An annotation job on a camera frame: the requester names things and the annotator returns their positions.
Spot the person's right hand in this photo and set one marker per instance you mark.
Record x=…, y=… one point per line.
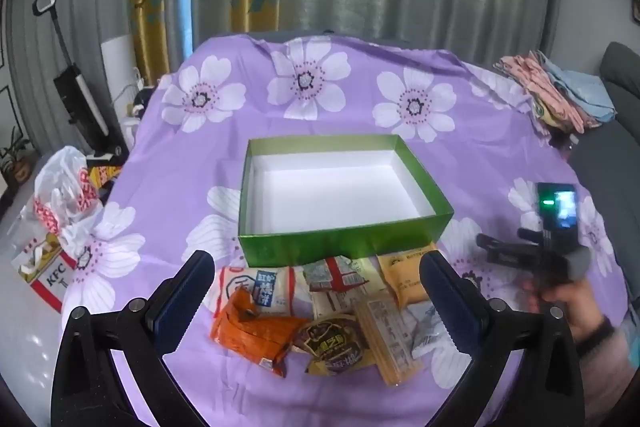
x=580, y=307

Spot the clear long cracker packet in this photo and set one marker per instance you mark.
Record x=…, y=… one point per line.
x=390, y=337

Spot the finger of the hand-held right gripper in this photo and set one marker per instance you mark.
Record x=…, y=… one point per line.
x=500, y=251

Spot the yellow snack packet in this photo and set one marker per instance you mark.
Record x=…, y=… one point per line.
x=405, y=279

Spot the black upright vacuum cleaner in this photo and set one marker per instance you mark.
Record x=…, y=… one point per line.
x=80, y=97

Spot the orange snack packet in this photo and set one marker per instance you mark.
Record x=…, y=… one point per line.
x=250, y=337

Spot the grey red-cross snack packet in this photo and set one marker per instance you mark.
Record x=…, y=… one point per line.
x=332, y=282

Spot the purple floral cloth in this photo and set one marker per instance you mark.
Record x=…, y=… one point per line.
x=350, y=102

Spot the green cardboard box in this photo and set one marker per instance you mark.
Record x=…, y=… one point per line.
x=330, y=202

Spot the white and blue snack packet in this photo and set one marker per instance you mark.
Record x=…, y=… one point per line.
x=265, y=289

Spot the stack of folded clothes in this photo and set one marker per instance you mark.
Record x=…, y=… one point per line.
x=560, y=92

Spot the grey sofa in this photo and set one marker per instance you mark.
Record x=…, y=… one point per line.
x=615, y=157

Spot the red and white paper bag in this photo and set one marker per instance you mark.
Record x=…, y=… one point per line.
x=42, y=279

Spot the white plastic bag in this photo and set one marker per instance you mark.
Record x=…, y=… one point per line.
x=60, y=192

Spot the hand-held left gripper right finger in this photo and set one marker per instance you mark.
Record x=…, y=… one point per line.
x=445, y=304

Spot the yellow red carton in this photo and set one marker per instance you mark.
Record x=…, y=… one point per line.
x=102, y=169

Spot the dark brown gold snack packet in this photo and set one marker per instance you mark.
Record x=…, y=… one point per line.
x=332, y=342

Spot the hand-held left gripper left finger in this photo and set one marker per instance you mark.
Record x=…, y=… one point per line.
x=180, y=304

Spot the potted plant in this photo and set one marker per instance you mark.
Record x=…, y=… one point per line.
x=12, y=157

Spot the person's right forearm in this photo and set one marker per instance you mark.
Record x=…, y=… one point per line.
x=607, y=367

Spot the small silver snack packet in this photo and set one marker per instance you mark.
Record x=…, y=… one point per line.
x=427, y=332

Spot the white board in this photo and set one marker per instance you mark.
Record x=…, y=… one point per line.
x=120, y=62

